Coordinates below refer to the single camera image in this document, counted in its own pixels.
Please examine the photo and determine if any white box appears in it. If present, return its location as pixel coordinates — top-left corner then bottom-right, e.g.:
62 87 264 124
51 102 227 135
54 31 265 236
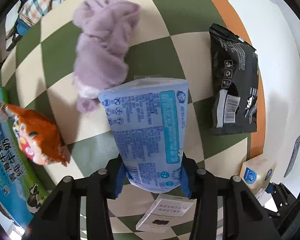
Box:
135 194 196 233

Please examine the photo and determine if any yellow bear tissue pack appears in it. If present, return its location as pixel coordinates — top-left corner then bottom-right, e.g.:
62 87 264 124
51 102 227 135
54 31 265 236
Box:
239 153 276 198

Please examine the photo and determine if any blue tissue pack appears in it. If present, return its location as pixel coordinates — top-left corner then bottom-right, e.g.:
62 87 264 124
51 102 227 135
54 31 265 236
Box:
98 77 189 193

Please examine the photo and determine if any orange snack bag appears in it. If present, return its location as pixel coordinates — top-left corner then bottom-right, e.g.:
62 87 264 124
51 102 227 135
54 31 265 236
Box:
2 103 69 166

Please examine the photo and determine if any cardboard box blue outside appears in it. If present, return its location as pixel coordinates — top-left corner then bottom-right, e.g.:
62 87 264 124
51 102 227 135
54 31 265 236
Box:
0 87 48 228

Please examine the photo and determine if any purple fluffy cloth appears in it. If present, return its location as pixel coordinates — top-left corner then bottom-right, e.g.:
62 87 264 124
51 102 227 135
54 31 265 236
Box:
72 0 141 113

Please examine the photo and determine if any black snack bag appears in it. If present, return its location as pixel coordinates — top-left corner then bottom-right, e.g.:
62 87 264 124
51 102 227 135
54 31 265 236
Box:
209 23 258 135

